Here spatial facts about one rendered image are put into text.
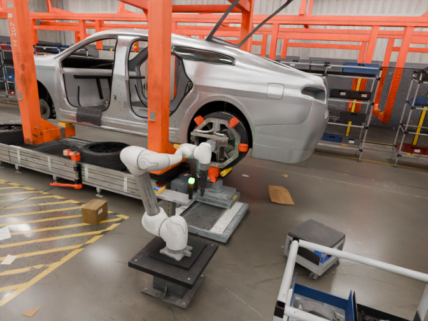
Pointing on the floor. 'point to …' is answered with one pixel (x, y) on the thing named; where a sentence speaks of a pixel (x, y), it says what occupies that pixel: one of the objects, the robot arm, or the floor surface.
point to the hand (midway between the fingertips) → (202, 192)
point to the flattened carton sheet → (279, 195)
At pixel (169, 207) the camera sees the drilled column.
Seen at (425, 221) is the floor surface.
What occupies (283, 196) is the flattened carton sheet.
